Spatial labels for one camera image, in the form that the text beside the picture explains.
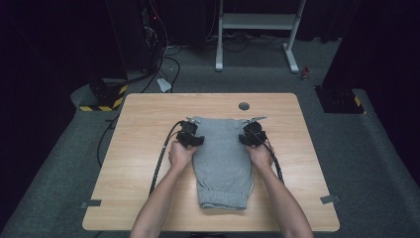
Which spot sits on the grey tape piece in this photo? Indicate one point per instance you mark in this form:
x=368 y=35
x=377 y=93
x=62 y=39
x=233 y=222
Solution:
x=330 y=199
x=91 y=204

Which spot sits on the small red floor object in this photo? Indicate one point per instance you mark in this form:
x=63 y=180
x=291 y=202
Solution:
x=305 y=73

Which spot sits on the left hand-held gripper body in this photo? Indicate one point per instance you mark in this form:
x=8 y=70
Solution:
x=187 y=132

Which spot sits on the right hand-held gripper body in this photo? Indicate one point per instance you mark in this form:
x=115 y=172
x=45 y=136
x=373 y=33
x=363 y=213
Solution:
x=257 y=132

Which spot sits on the grey flat floor piece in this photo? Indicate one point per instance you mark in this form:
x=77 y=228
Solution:
x=164 y=85

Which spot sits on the white metal stand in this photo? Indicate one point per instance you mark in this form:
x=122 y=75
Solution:
x=259 y=21

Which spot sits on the person's right hand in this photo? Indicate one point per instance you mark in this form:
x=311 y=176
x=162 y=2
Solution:
x=261 y=155

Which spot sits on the person's left hand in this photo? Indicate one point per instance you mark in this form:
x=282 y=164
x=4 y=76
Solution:
x=181 y=155

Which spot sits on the black yellow-striped stand base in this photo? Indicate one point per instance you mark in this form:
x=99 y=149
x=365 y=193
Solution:
x=105 y=95
x=340 y=100

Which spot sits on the dark equipment rack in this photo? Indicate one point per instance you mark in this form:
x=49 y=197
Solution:
x=150 y=36

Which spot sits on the grey shorts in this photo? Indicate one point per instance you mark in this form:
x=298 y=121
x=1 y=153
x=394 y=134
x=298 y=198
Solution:
x=223 y=165

